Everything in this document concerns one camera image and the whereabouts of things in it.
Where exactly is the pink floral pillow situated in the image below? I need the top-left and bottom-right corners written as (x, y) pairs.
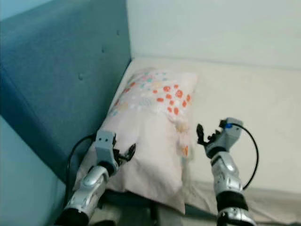
top-left (75, 67), bottom-right (199, 215)

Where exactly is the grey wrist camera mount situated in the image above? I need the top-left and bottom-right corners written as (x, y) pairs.
top-left (95, 130), bottom-right (117, 163)
top-left (219, 117), bottom-right (244, 149)

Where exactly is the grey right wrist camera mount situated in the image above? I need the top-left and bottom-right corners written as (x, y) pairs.
top-left (219, 117), bottom-right (244, 149)

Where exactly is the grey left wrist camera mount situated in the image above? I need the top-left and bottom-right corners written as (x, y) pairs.
top-left (95, 130), bottom-right (117, 163)

